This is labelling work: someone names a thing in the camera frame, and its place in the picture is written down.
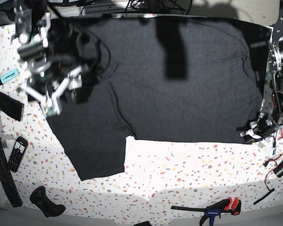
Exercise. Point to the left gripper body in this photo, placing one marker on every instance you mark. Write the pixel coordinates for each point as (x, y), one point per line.
(266, 127)

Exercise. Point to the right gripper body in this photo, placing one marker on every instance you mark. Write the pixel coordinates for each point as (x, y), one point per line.
(50, 101)

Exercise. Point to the dark grey T-shirt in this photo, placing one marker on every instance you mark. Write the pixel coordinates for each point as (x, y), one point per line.
(166, 78)

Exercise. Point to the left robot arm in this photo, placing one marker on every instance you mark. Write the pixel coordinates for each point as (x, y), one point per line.
(266, 50)

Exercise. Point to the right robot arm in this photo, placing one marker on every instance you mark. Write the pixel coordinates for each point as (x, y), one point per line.
(52, 53)

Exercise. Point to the light blue highlighter marker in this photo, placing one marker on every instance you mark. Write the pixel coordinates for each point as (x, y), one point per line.
(8, 76)

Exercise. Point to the black remote control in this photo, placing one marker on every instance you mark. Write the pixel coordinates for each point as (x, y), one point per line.
(17, 154)

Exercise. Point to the small black stick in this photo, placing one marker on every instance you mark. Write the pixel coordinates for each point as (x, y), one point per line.
(265, 196)

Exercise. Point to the long black tube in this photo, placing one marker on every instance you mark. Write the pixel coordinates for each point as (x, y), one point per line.
(7, 181)

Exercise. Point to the black game controller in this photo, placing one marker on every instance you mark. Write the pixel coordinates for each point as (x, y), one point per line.
(49, 209)

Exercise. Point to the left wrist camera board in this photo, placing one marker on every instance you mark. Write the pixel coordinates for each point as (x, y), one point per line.
(274, 147)

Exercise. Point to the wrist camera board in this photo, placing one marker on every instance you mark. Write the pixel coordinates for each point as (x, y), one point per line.
(274, 147)
(51, 110)

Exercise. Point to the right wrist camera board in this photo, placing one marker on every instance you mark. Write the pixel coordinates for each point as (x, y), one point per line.
(51, 110)

